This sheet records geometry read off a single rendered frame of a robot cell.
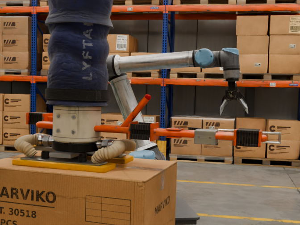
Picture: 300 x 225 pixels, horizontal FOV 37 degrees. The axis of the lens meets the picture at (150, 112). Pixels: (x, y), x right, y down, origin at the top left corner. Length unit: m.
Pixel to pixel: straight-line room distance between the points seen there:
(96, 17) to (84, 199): 0.60
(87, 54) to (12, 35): 8.30
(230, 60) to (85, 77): 1.15
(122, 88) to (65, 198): 1.27
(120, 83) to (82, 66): 1.11
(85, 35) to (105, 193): 0.53
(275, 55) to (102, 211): 7.55
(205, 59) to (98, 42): 0.93
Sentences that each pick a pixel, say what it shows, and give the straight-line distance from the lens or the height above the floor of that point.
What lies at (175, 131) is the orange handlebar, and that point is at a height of 1.25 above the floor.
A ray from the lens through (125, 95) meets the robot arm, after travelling 2.61.
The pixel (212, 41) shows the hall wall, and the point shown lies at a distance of 10.06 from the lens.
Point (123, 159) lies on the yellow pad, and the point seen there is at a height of 1.13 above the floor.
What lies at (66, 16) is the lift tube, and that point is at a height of 1.62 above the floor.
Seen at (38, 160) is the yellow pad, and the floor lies 1.14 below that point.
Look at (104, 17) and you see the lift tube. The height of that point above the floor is 1.62.
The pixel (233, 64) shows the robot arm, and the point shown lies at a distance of 2.49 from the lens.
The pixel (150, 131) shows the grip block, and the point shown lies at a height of 1.24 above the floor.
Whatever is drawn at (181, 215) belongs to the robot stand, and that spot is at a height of 0.75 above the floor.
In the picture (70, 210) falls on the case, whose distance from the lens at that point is 1.46.
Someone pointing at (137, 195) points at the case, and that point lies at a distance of 1.36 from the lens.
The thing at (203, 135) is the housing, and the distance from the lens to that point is 1.46.
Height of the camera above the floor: 1.38
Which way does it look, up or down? 3 degrees down
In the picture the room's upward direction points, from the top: 1 degrees clockwise
